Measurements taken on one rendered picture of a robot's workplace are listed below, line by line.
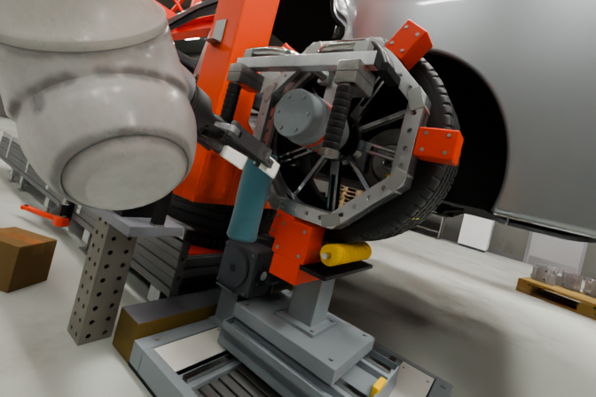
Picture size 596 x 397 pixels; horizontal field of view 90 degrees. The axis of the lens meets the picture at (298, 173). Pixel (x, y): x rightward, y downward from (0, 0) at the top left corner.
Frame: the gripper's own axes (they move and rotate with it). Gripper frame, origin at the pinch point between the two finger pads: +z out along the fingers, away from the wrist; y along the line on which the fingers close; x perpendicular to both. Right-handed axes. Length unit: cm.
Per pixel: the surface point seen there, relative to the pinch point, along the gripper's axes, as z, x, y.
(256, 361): 47, 46, 7
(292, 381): 46, 45, -6
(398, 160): 25.2, -16.7, -20.4
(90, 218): 54, 38, 136
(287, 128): 12.9, -14.8, 5.3
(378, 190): 27.7, -8.7, -17.3
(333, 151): 5.6, -7.8, -13.0
